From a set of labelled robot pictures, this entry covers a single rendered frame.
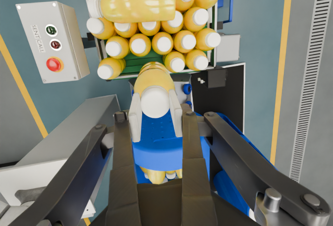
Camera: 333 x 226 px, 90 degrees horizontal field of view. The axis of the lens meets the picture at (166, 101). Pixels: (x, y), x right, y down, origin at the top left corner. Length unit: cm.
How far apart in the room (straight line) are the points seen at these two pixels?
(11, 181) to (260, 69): 197
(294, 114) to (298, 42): 79
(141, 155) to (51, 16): 43
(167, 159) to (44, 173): 58
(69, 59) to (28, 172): 54
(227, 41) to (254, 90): 124
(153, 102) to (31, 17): 43
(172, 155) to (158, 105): 26
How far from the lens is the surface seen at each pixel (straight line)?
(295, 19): 207
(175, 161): 47
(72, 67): 54
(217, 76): 65
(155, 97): 21
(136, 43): 49
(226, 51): 80
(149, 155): 47
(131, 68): 70
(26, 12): 58
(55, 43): 54
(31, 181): 96
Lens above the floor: 159
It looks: 69 degrees down
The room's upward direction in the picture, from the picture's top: 167 degrees clockwise
